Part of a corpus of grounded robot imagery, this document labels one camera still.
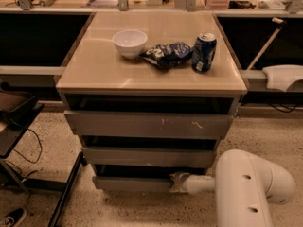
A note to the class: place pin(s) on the black and white sneaker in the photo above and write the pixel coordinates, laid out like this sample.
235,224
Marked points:
14,218

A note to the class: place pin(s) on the white bowl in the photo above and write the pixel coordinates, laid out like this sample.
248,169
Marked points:
130,43

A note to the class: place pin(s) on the white dustpan with handle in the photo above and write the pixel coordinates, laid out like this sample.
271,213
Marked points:
279,77

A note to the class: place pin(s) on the grey bottom drawer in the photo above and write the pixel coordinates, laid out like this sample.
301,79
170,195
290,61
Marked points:
138,178

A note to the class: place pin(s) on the black cart on left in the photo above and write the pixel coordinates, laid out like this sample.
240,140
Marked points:
18,111

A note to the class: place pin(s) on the grey middle drawer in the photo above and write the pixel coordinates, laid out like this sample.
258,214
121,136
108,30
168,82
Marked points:
148,157

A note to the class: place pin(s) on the blue soda can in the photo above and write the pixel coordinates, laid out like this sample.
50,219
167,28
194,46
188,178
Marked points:
203,52

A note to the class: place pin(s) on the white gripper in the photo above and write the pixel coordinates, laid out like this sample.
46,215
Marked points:
188,183

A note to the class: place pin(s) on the grey top drawer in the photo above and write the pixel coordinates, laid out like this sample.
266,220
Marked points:
149,125

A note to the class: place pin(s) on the grey drawer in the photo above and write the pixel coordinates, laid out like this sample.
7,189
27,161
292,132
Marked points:
149,125
138,178
148,157

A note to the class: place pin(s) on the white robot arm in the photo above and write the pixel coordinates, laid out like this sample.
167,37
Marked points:
244,185

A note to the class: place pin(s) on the grey three-drawer cabinet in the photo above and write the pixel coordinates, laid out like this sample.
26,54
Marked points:
98,79

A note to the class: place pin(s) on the blue crumpled snack bag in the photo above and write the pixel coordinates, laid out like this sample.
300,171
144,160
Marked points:
166,56

